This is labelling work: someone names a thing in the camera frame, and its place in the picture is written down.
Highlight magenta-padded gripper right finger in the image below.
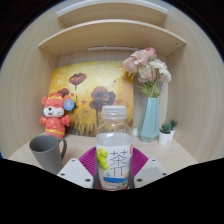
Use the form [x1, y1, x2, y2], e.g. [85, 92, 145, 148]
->
[128, 147, 168, 190]

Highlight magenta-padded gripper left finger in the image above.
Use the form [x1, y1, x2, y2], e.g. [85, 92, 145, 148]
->
[57, 146, 101, 190]

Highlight clear plastic drink bottle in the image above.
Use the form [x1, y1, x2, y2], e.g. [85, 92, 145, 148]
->
[95, 105, 135, 192]

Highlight grey textured mug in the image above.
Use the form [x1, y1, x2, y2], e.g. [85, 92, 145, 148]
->
[28, 134, 68, 176]

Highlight small succulent in white pot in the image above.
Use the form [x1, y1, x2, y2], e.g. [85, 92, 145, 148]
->
[158, 122, 173, 145]
[167, 118, 180, 141]

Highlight teal faceted vase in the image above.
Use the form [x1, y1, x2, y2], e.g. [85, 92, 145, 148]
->
[137, 97, 161, 144]

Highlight red plush mouse toy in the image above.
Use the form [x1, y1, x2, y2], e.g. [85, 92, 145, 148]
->
[39, 92, 76, 139]

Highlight yellow poppy flower painting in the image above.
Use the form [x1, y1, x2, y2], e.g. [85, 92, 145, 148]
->
[48, 60, 135, 138]

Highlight pink and white flower bouquet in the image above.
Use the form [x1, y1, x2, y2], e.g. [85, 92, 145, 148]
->
[122, 46, 172, 99]

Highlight slim under-shelf light bar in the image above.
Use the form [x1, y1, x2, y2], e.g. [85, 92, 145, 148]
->
[87, 45, 141, 53]

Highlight light wood shelf boards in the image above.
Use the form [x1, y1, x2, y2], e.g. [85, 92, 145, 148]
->
[38, 1, 187, 57]

